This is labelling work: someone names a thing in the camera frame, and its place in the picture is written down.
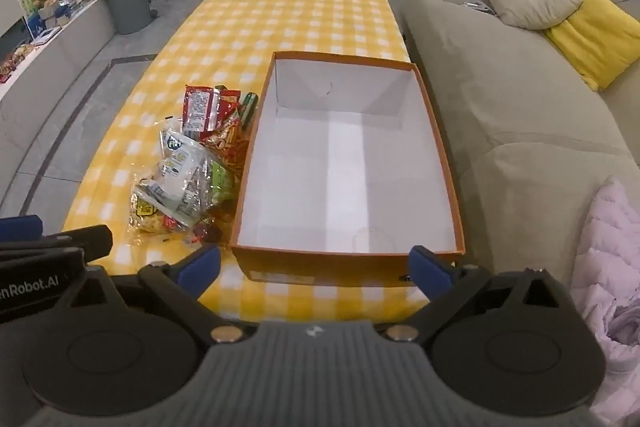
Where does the grey trash can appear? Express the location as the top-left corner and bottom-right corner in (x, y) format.
(104, 0), (152, 36)

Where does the bear picture calendar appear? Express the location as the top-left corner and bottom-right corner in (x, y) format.
(17, 0), (69, 44)

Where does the beige sofa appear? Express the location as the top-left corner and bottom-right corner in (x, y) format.
(400, 0), (640, 325)

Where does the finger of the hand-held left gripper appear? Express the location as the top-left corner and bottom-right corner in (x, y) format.
(0, 215), (113, 265)

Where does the dark snack packet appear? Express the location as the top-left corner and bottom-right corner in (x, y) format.
(191, 216), (227, 247)

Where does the grey low cabinet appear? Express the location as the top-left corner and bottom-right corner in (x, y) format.
(0, 0), (119, 122)

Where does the yellow cushion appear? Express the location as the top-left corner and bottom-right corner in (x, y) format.
(542, 0), (640, 92)

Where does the clear packet with green label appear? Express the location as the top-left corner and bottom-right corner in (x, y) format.
(207, 158), (237, 205)

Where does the large red noodle snack packet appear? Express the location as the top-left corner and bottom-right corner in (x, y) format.
(215, 86), (247, 130)

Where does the yellow biscuit packet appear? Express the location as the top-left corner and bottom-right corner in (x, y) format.
(129, 184), (173, 235)

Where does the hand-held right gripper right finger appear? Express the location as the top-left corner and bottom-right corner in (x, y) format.
(380, 246), (581, 348)

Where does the clear packet of white candies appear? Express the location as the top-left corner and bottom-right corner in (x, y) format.
(149, 167), (211, 228)

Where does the orange cardboard box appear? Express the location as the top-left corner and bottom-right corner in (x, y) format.
(230, 51), (466, 290)

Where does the orange striped stick snack packet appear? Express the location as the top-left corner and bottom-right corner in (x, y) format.
(201, 113), (252, 175)

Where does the yellow checkered tablecloth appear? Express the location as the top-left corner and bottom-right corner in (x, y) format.
(62, 0), (431, 323)

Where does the green sausage snack packet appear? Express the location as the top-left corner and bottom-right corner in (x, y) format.
(238, 92), (259, 124)

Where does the clear packet with blue logo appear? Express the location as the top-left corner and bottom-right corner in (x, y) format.
(159, 117), (207, 168)

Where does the red packet with white label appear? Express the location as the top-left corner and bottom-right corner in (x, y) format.
(182, 84), (222, 141)

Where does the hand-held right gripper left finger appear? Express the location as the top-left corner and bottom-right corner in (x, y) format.
(55, 244), (251, 348)

